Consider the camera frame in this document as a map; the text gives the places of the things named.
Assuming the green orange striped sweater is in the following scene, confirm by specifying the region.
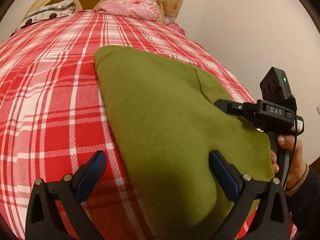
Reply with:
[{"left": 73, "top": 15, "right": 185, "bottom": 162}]
[{"left": 94, "top": 46, "right": 274, "bottom": 239}]

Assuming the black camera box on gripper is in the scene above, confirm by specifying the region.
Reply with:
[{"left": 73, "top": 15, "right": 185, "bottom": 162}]
[{"left": 260, "top": 67, "right": 297, "bottom": 111}]

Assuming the grey white patterned pillow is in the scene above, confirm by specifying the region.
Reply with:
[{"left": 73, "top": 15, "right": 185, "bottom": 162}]
[{"left": 19, "top": 0, "right": 76, "bottom": 29}]

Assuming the pink cloth beside bed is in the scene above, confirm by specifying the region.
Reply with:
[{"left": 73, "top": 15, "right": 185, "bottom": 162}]
[{"left": 167, "top": 22, "right": 185, "bottom": 36}]

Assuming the dark right sleeve forearm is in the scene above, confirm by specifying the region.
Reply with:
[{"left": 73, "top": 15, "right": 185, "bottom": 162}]
[{"left": 286, "top": 167, "right": 319, "bottom": 239}]

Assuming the person's right hand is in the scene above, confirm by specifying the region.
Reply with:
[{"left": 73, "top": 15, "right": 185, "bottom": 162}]
[{"left": 271, "top": 134, "right": 308, "bottom": 190}]

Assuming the red white plaid bedsheet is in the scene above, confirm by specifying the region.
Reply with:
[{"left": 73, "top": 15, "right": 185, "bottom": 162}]
[{"left": 0, "top": 9, "right": 298, "bottom": 240}]

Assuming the pink floral blanket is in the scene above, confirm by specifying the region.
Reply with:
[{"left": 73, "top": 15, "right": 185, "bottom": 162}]
[{"left": 97, "top": 0, "right": 159, "bottom": 22}]

